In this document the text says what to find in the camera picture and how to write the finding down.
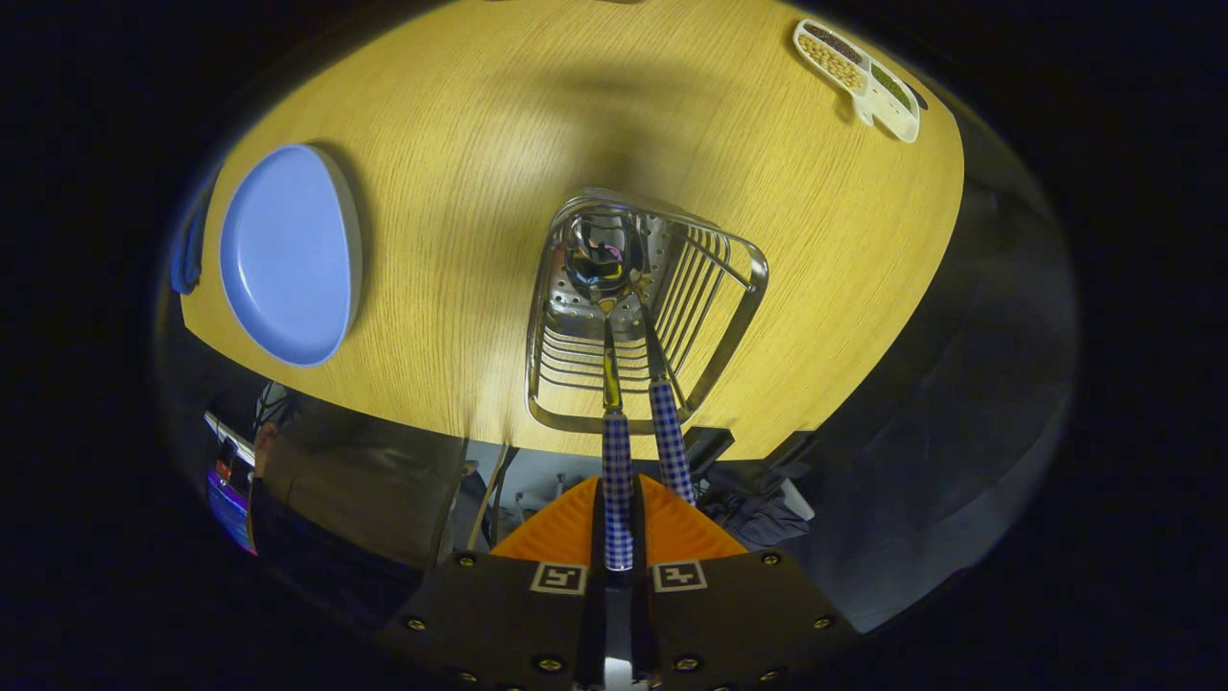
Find blue folded cloth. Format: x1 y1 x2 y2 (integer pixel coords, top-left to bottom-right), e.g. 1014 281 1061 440
170 205 208 297

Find blue round plate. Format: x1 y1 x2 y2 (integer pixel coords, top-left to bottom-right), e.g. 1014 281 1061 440
218 143 364 369

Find checked handle spoon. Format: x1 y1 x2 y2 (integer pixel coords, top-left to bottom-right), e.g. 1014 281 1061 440
563 212 647 573

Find white divided condiment dish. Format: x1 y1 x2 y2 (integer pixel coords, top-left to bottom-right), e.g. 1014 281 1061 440
791 18 923 145

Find person's khaki trousers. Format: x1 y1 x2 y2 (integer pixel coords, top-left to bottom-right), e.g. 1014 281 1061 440
252 382 471 569

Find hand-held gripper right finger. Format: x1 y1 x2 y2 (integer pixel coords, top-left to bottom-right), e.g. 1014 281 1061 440
631 474 862 691

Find metal wire cutlery rack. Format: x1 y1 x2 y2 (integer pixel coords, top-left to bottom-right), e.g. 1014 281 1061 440
524 187 770 436

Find checked handle fork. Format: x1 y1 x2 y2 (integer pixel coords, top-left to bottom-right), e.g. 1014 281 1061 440
643 315 697 508

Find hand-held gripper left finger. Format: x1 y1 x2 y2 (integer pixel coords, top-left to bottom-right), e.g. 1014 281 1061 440
377 476 607 691

